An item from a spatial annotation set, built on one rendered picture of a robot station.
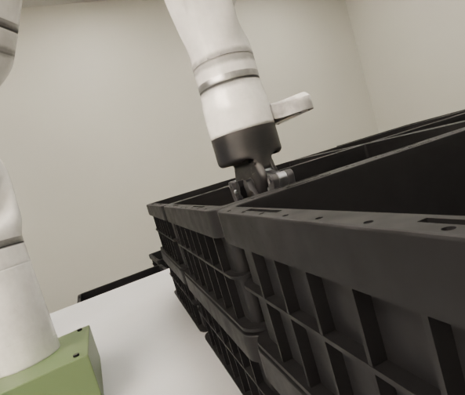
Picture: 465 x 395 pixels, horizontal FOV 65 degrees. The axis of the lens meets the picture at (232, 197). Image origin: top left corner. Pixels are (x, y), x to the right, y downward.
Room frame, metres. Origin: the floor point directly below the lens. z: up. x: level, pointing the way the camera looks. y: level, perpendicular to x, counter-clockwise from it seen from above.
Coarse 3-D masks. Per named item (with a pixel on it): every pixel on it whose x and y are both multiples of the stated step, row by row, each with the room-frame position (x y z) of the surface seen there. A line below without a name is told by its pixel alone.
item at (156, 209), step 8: (328, 152) 0.79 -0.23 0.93; (336, 152) 0.67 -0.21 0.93; (296, 160) 0.92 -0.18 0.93; (304, 160) 0.88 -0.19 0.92; (216, 184) 0.89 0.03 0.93; (192, 192) 0.87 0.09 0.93; (168, 200) 0.86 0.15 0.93; (152, 208) 0.72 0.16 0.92; (160, 208) 0.60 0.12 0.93; (160, 216) 0.63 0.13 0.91
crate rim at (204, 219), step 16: (448, 128) 0.50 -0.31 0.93; (464, 128) 0.37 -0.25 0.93; (368, 144) 0.66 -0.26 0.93; (320, 160) 0.64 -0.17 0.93; (208, 192) 0.58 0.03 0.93; (176, 208) 0.44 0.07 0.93; (192, 208) 0.36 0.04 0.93; (208, 208) 0.31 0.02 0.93; (176, 224) 0.47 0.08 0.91; (192, 224) 0.37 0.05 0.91; (208, 224) 0.30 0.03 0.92
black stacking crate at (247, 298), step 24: (384, 144) 0.62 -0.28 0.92; (408, 144) 0.58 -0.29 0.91; (312, 168) 0.63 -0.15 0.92; (336, 168) 0.65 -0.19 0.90; (192, 240) 0.45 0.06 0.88; (216, 240) 0.32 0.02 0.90; (192, 264) 0.48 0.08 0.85; (216, 264) 0.35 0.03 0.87; (240, 264) 0.30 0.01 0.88; (216, 288) 0.39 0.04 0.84; (240, 288) 0.31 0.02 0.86; (240, 312) 0.32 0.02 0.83
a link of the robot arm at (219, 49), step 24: (168, 0) 0.39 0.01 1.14; (192, 0) 0.38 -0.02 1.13; (216, 0) 0.38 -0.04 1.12; (192, 24) 0.38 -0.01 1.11; (216, 24) 0.38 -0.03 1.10; (192, 48) 0.39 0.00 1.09; (216, 48) 0.38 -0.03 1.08; (240, 48) 0.39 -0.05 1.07; (216, 72) 0.38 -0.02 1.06; (240, 72) 0.38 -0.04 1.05
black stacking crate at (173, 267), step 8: (168, 256) 0.73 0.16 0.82; (168, 264) 0.75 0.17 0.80; (176, 272) 0.64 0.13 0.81; (184, 272) 0.58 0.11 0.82; (176, 280) 0.74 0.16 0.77; (184, 280) 0.58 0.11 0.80; (176, 288) 0.80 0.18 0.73; (184, 288) 0.64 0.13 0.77; (176, 296) 0.80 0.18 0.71; (184, 296) 0.70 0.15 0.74; (192, 296) 0.61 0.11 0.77; (184, 304) 0.73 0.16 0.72; (192, 304) 0.61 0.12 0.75; (192, 312) 0.64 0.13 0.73; (200, 320) 0.61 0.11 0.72; (200, 328) 0.59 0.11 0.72
